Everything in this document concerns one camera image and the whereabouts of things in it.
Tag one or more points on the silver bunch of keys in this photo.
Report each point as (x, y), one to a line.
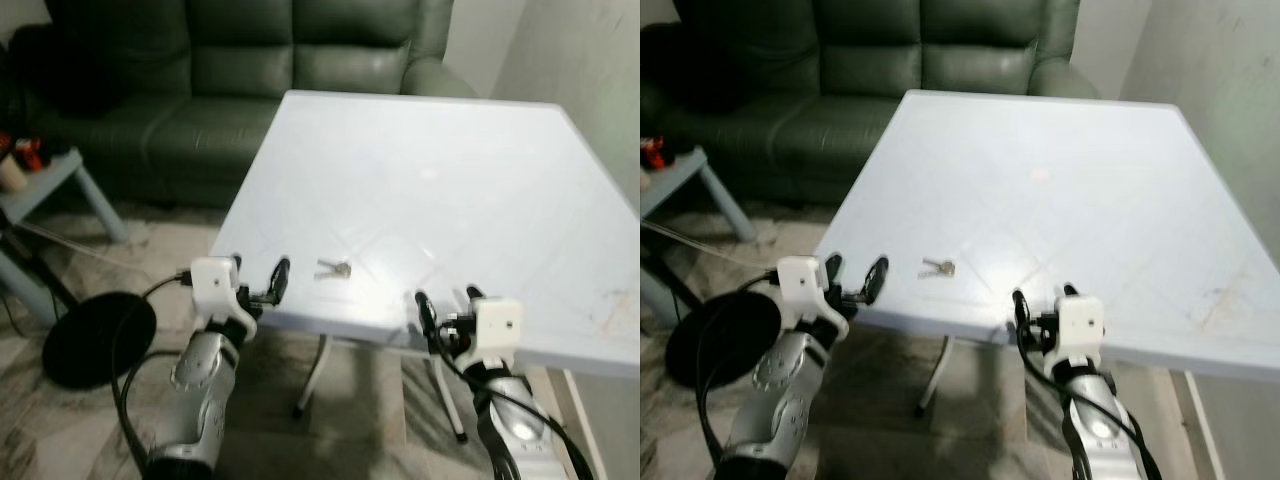
(333, 270)
(938, 268)

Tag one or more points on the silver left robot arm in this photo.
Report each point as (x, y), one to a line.
(200, 385)
(780, 385)

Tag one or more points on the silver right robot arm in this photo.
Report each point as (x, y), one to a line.
(520, 430)
(1100, 425)

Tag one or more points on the white plastic square table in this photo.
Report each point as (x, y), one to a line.
(1050, 220)
(430, 200)

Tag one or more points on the dark green leather sofa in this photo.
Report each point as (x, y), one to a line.
(820, 120)
(250, 120)

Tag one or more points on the grey side table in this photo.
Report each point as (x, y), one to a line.
(675, 185)
(45, 185)

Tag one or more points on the small red object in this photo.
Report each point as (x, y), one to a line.
(657, 153)
(30, 155)

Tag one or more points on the beige cup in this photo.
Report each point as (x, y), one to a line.
(10, 175)

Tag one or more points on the black fabric pile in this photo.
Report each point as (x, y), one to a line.
(60, 70)
(680, 70)

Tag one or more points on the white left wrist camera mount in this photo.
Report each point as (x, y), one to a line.
(800, 282)
(213, 282)

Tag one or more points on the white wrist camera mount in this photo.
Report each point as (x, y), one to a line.
(1080, 322)
(800, 282)
(497, 325)
(213, 282)

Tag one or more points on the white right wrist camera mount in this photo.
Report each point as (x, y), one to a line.
(1080, 322)
(497, 325)

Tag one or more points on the black pedestal fan stand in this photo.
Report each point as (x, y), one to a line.
(720, 340)
(100, 340)

